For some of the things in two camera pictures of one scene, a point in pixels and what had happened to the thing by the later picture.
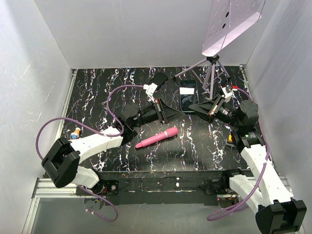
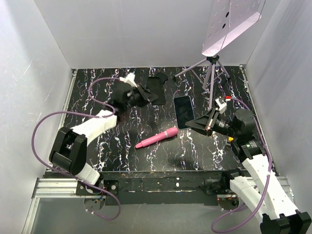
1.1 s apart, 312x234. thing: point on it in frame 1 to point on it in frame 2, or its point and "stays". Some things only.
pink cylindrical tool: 169,132 stays
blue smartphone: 188,95 to 185,111
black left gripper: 166,113 to 146,96
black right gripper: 209,107 to 206,123
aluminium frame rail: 46,187 stays
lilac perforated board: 227,19 stays
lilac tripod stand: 212,60 stays
